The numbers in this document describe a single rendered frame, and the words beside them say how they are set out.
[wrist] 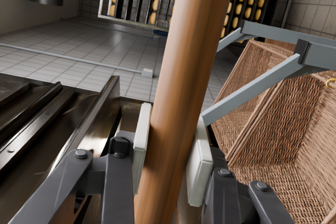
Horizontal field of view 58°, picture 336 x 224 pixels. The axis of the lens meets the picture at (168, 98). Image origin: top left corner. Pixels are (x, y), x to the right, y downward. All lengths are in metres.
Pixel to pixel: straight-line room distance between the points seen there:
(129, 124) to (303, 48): 1.37
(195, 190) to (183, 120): 0.04
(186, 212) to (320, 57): 0.64
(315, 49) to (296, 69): 0.05
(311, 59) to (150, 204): 0.47
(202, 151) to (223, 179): 0.02
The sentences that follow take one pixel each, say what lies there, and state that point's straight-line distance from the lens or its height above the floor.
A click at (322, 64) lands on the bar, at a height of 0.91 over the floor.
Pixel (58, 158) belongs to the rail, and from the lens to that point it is 0.91.
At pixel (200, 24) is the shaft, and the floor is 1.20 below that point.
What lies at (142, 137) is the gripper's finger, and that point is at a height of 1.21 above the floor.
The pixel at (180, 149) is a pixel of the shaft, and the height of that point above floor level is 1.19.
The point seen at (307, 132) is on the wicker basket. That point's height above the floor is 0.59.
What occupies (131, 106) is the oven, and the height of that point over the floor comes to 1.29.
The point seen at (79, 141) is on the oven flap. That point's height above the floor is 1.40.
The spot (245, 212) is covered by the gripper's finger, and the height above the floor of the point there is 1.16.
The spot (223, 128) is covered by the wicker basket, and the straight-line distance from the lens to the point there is 1.59.
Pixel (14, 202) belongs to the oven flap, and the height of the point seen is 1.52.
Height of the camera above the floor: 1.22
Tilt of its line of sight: 4 degrees down
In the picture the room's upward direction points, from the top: 79 degrees counter-clockwise
